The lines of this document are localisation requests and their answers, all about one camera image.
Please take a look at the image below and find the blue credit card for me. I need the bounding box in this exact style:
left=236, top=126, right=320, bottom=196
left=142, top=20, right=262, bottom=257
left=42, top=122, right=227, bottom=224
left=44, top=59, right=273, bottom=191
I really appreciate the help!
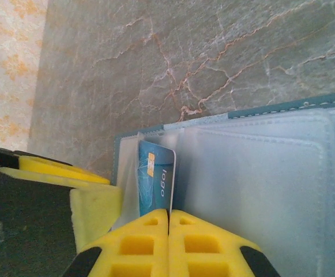
left=137, top=140, right=176, bottom=218

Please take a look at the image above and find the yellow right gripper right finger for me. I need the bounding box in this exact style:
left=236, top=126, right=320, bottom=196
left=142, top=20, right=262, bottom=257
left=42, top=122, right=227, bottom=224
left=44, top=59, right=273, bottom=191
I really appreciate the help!
left=169, top=209, right=281, bottom=277

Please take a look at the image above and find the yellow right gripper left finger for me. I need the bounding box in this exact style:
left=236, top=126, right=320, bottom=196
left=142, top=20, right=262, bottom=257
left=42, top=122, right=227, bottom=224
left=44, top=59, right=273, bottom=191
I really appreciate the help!
left=65, top=209, right=170, bottom=277

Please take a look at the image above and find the teal leather card holder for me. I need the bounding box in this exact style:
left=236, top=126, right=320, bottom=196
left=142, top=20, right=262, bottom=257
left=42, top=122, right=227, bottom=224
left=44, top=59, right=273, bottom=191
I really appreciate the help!
left=111, top=90, right=335, bottom=277

